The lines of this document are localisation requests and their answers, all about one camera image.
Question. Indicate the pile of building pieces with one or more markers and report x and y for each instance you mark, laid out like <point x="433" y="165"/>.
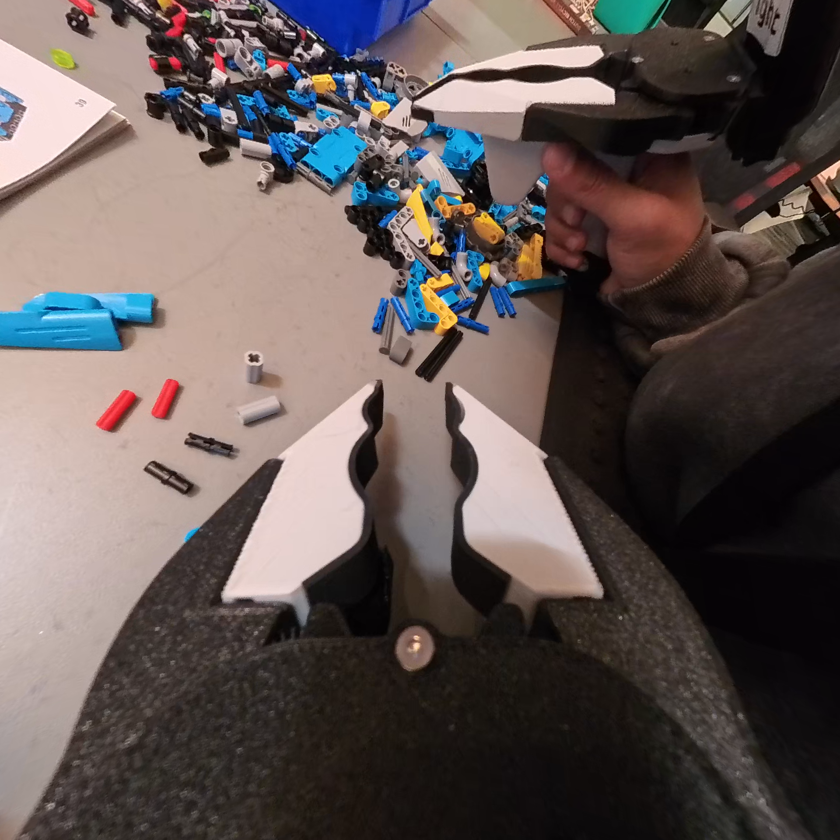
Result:
<point x="453" y="216"/>

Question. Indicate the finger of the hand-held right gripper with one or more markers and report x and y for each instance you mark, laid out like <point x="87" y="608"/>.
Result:
<point x="485" y="108"/>
<point x="544" y="59"/>

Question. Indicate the person's right forearm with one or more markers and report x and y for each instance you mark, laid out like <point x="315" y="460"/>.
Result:
<point x="689" y="289"/>

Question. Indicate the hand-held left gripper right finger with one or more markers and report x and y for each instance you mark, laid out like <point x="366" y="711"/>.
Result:
<point x="525" y="518"/>

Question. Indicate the black dotted rubber mat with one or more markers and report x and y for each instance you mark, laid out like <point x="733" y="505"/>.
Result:
<point x="577" y="394"/>

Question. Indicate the person's grey clothing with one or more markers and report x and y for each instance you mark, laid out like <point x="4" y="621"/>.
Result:
<point x="754" y="426"/>

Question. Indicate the open instruction booklet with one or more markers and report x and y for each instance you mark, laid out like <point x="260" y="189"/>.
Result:
<point x="39" y="131"/>

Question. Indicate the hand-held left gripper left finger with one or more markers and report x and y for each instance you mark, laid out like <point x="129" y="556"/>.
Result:
<point x="302" y="518"/>

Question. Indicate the red pin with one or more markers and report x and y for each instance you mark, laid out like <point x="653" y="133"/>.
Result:
<point x="165" y="398"/>
<point x="117" y="410"/>

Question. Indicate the grey axle connector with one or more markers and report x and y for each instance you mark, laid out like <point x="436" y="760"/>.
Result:
<point x="259" y="410"/>
<point x="253" y="367"/>

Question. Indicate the blue plastic bin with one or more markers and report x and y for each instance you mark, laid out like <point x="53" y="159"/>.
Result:
<point x="348" y="19"/>

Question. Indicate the green round stud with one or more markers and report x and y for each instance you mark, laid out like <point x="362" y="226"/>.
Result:
<point x="62" y="58"/>

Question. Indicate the person's right hand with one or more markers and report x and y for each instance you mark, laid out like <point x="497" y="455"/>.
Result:
<point x="649" y="216"/>

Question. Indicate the black pin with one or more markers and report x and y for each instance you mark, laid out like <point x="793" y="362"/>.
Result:
<point x="210" y="444"/>
<point x="169" y="477"/>

